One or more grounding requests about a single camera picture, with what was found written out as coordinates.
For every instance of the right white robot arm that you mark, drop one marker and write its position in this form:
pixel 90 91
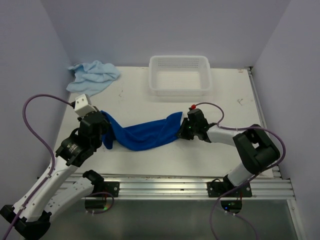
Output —
pixel 254 147

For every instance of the white perforated plastic basket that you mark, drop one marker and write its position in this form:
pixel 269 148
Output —
pixel 179 75

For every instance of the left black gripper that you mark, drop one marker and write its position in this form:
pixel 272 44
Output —
pixel 105 123

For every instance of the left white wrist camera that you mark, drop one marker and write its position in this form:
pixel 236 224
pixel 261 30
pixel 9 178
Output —
pixel 83 105

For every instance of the dark blue towel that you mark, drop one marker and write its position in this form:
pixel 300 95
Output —
pixel 143 136

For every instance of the light blue towel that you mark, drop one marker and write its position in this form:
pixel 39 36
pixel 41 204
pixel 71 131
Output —
pixel 92 78

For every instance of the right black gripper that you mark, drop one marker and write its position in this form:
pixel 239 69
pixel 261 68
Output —
pixel 182 133

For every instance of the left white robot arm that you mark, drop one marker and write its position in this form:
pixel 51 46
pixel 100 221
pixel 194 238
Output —
pixel 32 215

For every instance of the aluminium mounting rail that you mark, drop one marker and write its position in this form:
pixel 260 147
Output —
pixel 139 187

